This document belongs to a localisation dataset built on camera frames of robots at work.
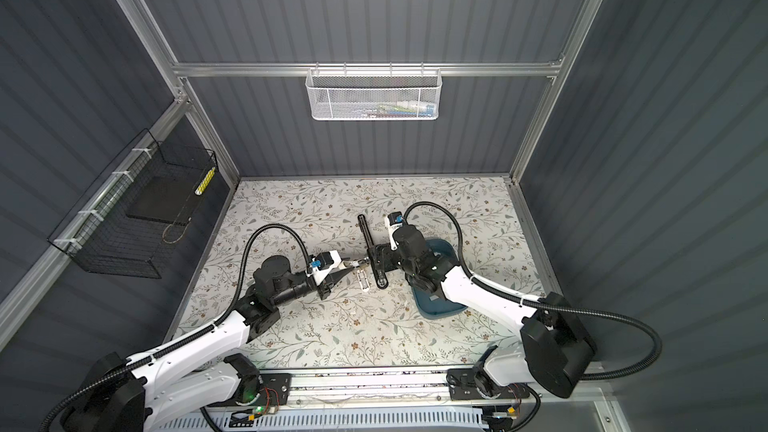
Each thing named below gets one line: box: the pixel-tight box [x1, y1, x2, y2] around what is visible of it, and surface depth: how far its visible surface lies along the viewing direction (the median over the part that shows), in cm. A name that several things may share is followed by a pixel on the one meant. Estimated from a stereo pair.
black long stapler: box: [358, 214, 389, 289], surface depth 101 cm
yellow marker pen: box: [194, 166, 216, 195], surface depth 82 cm
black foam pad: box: [126, 172, 197, 224], surface depth 79 cm
